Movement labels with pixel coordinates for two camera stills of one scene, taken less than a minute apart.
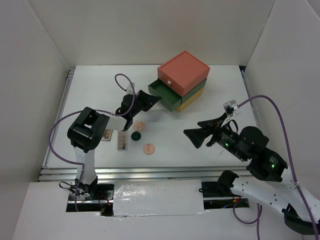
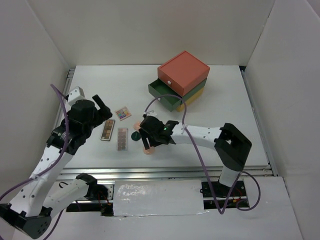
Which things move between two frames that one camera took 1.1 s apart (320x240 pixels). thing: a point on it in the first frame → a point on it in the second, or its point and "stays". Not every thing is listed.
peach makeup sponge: [139, 125] stays
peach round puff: [148, 149] stays
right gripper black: [196, 135] → [145, 133]
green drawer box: [169, 97] stays
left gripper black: [148, 99] → [105, 113]
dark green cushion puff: [135, 136] stays
